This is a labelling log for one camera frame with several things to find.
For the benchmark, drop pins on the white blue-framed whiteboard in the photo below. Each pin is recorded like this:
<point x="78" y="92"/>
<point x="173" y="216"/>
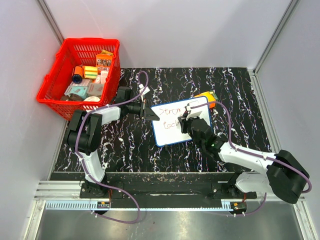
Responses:
<point x="167" y="131"/>

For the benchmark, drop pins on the red plastic shopping basket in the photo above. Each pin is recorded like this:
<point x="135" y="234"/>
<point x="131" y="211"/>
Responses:
<point x="75" y="52"/>

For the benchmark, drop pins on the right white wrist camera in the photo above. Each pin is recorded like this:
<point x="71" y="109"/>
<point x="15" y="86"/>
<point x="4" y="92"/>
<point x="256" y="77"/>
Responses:
<point x="192" y="111"/>

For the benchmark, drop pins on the white round container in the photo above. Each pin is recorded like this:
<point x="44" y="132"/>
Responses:
<point x="92" y="99"/>

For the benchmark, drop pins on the orange snack box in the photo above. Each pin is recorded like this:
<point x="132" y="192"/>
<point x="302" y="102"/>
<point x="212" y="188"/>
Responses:
<point x="103" y="60"/>

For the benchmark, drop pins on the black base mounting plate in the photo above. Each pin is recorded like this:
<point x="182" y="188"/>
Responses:
<point x="165" y="195"/>

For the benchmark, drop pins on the teal box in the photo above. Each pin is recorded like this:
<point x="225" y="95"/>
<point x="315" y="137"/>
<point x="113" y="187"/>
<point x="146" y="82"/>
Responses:
<point x="80" y="91"/>

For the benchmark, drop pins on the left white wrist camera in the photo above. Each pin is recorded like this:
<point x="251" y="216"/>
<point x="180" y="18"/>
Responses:
<point x="143" y="89"/>

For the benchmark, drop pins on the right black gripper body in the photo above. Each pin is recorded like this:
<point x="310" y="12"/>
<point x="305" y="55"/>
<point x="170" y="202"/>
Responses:
<point x="186" y="127"/>

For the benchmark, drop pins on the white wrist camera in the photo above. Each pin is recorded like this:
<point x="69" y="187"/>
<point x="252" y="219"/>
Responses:
<point x="192" y="111"/>
<point x="143" y="89"/>

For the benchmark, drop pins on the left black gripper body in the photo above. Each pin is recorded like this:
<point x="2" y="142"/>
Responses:
<point x="143" y="105"/>

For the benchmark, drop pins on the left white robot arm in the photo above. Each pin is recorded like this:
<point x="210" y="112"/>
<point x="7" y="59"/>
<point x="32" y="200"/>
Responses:
<point x="84" y="135"/>

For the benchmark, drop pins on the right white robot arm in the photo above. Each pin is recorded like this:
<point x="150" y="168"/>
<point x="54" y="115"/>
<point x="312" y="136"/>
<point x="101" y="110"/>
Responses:
<point x="278" y="173"/>

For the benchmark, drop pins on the orange juice carton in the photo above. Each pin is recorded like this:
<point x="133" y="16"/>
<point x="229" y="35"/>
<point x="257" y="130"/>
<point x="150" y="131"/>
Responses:
<point x="210" y="95"/>

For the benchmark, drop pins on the yellow striped box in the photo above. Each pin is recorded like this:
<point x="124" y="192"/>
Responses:
<point x="90" y="72"/>

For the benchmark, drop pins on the blue orange can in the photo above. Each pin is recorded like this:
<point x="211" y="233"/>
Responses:
<point x="77" y="75"/>

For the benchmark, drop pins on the brown pink box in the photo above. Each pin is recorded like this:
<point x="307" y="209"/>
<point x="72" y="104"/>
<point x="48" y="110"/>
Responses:
<point x="95" y="89"/>

